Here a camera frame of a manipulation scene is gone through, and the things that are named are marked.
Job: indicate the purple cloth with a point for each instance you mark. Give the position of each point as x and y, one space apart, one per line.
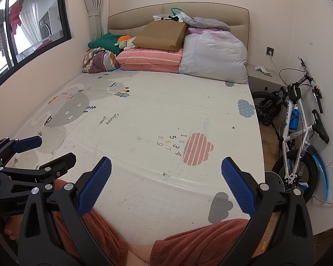
199 30

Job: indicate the white plush toy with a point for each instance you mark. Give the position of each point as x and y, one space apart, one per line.
131 44

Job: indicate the green folded cloth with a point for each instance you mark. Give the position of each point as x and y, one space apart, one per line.
105 43

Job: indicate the blue water bottle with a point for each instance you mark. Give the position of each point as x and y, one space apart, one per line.
294 119

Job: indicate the grey nightstand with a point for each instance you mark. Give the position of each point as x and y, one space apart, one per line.
262 79

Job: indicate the beige padded headboard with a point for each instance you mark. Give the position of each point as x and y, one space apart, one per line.
133 19

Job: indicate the washing machine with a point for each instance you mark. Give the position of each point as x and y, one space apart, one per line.
45 26

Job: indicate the white curtain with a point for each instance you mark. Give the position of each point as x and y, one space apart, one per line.
95 0

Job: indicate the black framed window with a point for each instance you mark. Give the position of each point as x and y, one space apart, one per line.
30 27

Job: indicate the red hanging garment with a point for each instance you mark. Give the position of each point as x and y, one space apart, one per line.
15 16

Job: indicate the grey jacket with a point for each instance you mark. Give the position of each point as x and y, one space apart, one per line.
208 23

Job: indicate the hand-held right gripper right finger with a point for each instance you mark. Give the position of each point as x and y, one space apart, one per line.
238 185

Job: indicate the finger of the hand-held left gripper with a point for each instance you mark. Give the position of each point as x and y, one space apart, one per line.
27 144
58 165

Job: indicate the person's bare leg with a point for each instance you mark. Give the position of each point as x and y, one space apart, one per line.
140 255

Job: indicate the pink striped quilt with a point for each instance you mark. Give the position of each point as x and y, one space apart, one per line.
149 56

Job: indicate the green plush toy orange hat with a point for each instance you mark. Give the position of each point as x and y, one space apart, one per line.
123 40

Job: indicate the white bicycle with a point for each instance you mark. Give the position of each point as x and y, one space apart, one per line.
320 128

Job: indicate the wall socket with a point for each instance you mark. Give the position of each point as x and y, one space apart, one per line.
270 51

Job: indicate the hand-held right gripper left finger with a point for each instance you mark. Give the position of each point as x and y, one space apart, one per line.
95 184

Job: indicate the white green packet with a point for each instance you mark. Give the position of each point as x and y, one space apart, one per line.
260 69

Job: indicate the person's left hand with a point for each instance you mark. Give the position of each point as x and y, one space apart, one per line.
12 227

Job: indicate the patterned striped quilt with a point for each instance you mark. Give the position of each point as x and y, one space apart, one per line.
100 61

